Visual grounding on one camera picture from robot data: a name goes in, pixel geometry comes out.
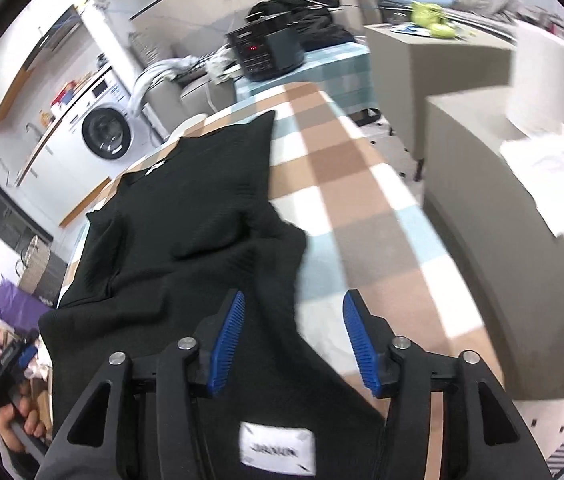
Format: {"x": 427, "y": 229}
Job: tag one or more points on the black pressure cooker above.
{"x": 272, "y": 50}

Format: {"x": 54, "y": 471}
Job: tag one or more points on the wicker basket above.
{"x": 34, "y": 265}

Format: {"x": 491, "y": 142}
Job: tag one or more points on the white kitchen counter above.
{"x": 62, "y": 160}

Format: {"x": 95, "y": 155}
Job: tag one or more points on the light blue checkered cloth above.
{"x": 342, "y": 75}

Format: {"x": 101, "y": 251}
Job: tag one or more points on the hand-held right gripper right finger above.
{"x": 362, "y": 345}

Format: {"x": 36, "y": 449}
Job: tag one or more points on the green toy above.
{"x": 432, "y": 20}

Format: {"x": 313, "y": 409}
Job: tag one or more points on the black ribbed knit top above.
{"x": 187, "y": 220}

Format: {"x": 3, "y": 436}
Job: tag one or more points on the grey armchair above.
{"x": 197, "y": 95}

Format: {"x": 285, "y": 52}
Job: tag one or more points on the white washing machine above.
{"x": 107, "y": 132}

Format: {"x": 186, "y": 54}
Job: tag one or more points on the white wall cabinet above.
{"x": 37, "y": 65}

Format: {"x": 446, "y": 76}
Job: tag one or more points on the checkered tablecloth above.
{"x": 342, "y": 160}

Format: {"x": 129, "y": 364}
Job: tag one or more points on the black bag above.
{"x": 322, "y": 30}

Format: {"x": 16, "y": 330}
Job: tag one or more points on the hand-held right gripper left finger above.
{"x": 227, "y": 345}

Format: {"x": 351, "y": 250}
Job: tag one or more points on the purple bag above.
{"x": 12, "y": 307}

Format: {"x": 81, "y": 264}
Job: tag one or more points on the person's left hand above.
{"x": 17, "y": 410}

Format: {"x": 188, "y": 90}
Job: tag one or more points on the grey white cloth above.
{"x": 154, "y": 75}

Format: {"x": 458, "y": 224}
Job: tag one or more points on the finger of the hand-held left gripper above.
{"x": 26, "y": 355}

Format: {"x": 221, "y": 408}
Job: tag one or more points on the large grey ottoman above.
{"x": 487, "y": 260}

